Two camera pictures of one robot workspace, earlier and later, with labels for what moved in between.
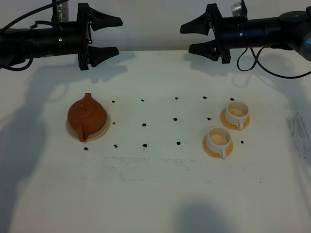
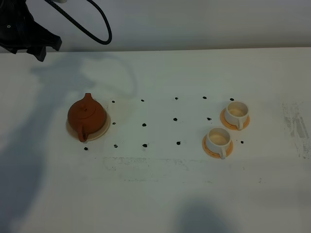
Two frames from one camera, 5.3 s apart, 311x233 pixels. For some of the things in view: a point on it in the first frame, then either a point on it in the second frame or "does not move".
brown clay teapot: (87, 116) does not move
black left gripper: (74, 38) -> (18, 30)
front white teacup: (218, 141) does not move
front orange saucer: (228, 150) does not move
